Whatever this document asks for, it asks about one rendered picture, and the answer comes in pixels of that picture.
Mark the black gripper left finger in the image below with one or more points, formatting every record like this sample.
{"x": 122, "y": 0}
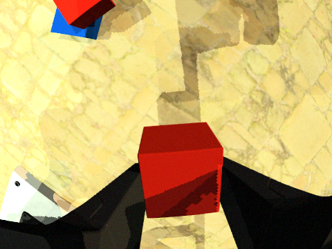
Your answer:
{"x": 112, "y": 219}

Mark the blue cube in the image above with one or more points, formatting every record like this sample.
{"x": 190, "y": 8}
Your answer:
{"x": 61, "y": 26}

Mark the red cube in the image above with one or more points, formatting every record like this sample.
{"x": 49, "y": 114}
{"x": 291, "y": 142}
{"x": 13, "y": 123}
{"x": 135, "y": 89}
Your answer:
{"x": 180, "y": 167}
{"x": 81, "y": 13}

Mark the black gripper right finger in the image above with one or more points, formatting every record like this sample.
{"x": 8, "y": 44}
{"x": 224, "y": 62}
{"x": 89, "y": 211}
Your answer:
{"x": 266, "y": 214}

